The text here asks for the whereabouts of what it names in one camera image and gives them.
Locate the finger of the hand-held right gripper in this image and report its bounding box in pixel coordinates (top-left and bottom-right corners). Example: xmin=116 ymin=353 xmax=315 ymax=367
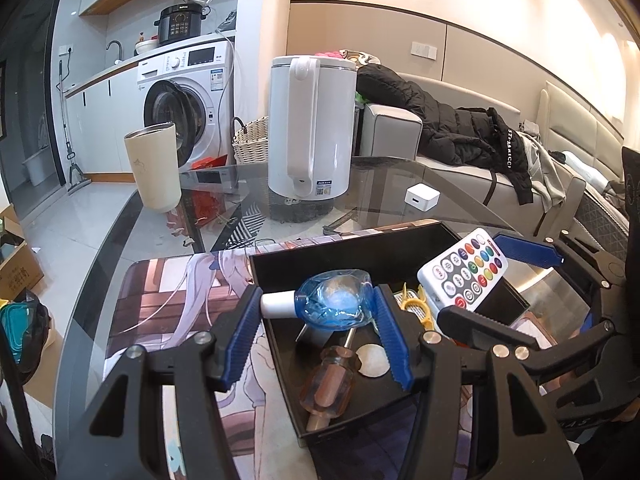
xmin=436 ymin=305 xmax=617 ymax=363
xmin=491 ymin=230 xmax=627 ymax=290

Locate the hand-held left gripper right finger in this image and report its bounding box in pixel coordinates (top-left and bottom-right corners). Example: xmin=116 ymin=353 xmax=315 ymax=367
xmin=370 ymin=284 xmax=585 ymax=480

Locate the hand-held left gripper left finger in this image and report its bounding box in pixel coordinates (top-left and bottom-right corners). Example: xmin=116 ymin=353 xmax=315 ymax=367
xmin=87 ymin=285 xmax=266 ymax=480

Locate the white remote control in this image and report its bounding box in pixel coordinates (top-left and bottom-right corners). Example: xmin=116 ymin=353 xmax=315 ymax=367
xmin=416 ymin=228 xmax=510 ymax=312

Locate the black storage box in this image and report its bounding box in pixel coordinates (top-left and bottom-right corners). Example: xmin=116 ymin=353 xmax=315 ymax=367
xmin=248 ymin=221 xmax=557 ymax=449

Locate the round silver disc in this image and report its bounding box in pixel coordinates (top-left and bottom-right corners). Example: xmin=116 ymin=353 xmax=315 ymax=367
xmin=356 ymin=344 xmax=391 ymax=379

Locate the yellow plastic tool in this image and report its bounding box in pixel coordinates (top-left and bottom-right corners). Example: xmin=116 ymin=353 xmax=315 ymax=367
xmin=395 ymin=285 xmax=437 ymax=329

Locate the grey quilted cushion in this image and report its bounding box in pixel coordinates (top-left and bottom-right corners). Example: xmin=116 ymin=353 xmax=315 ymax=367
xmin=574 ymin=192 xmax=628 ymax=233

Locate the printed desk mat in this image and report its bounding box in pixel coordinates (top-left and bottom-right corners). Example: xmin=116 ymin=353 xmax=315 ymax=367
xmin=102 ymin=227 xmax=476 ymax=480

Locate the grey garment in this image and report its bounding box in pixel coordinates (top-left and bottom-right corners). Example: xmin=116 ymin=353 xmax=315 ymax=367
xmin=520 ymin=130 xmax=569 ymax=212

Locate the white cloth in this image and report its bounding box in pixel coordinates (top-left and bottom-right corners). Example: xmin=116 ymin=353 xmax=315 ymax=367
xmin=564 ymin=152 xmax=602 ymax=182

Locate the white charger cube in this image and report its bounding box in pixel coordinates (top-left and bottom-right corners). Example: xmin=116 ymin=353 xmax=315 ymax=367
xmin=404 ymin=183 xmax=441 ymax=213

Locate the dark cloth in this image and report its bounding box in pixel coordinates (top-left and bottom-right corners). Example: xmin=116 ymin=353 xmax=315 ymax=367
xmin=621 ymin=145 xmax=640 ymax=223

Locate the beige padded headboard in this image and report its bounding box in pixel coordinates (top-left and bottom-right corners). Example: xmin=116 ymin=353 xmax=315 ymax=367
xmin=540 ymin=81 xmax=627 ymax=162

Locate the red bag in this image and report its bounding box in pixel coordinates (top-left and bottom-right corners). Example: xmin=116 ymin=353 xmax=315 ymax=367
xmin=189 ymin=156 xmax=232 ymax=222

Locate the black puffer jacket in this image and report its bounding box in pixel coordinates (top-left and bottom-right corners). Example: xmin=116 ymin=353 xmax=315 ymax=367
xmin=355 ymin=63 xmax=535 ymax=206

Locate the cream tumbler cup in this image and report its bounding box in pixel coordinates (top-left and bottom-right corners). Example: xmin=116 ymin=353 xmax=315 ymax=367
xmin=124 ymin=122 xmax=182 ymax=214

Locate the grey sofa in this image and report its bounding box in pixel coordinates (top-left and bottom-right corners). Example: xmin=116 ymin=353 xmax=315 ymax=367
xmin=360 ymin=72 xmax=587 ymax=234

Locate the wicker basket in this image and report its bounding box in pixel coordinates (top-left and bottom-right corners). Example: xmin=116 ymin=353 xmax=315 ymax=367
xmin=231 ymin=116 xmax=271 ymax=165

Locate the black bag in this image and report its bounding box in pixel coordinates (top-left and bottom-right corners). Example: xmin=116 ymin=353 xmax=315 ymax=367
xmin=0 ymin=290 xmax=52 ymax=377

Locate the white electric kettle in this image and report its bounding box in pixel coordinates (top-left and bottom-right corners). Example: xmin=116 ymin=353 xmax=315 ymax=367
xmin=267 ymin=55 xmax=359 ymax=224

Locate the cardboard box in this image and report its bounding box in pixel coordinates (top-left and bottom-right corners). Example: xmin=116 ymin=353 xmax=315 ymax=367
xmin=0 ymin=205 xmax=45 ymax=307

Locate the floor mop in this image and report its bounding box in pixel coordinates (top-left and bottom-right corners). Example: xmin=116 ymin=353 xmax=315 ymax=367
xmin=57 ymin=60 xmax=91 ymax=196

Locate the lower kitchen cabinet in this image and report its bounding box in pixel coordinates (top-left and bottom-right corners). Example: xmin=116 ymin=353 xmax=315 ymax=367
xmin=63 ymin=67 xmax=151 ymax=184

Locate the patterned cloth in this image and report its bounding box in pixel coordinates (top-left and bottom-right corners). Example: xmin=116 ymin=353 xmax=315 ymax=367
xmin=339 ymin=49 xmax=384 ymax=67

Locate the grey plastic bin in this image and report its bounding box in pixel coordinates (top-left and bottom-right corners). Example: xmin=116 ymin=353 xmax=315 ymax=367
xmin=22 ymin=149 xmax=51 ymax=186

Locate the white washing machine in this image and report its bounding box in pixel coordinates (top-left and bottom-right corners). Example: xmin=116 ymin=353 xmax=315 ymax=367
xmin=137 ymin=38 xmax=236 ymax=172

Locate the black pressure cooker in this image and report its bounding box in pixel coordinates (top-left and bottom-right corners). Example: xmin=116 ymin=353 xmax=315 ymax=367
xmin=153 ymin=3 xmax=211 ymax=46

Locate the dark door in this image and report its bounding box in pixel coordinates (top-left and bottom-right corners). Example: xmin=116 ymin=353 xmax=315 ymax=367
xmin=0 ymin=0 xmax=69 ymax=202

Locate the orange handled screwdriver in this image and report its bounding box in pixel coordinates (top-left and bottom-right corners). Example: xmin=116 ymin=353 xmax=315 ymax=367
xmin=298 ymin=327 xmax=369 ymax=434

